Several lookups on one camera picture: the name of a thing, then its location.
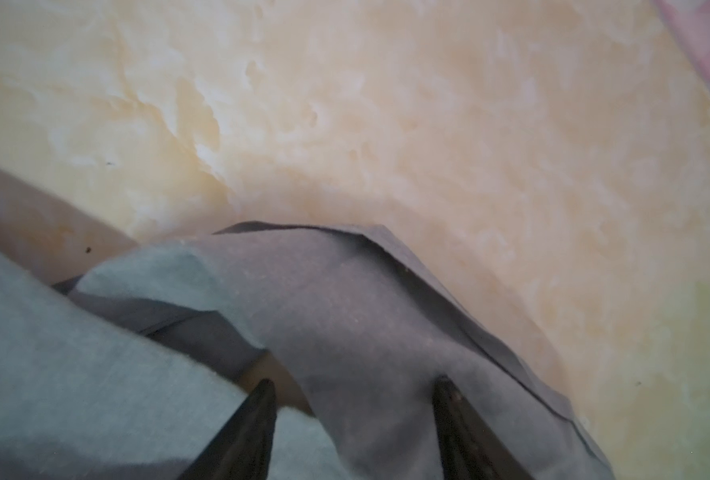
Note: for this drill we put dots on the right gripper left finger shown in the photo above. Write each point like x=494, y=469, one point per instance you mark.
x=242, y=449

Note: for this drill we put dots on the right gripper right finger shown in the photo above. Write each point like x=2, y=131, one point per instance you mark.
x=469, y=448

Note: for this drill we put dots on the grey long sleeve shirt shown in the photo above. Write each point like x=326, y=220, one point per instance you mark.
x=130, y=370

